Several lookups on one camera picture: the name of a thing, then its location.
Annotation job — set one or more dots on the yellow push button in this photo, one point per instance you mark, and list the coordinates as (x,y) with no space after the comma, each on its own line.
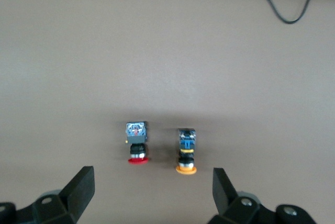
(186,153)

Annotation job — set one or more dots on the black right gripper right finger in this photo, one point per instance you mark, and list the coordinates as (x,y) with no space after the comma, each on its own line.
(226,195)

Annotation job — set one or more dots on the red push button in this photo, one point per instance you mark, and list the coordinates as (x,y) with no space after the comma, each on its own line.
(137,140)

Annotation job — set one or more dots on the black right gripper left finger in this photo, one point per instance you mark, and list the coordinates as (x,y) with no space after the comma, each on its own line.
(78,195)

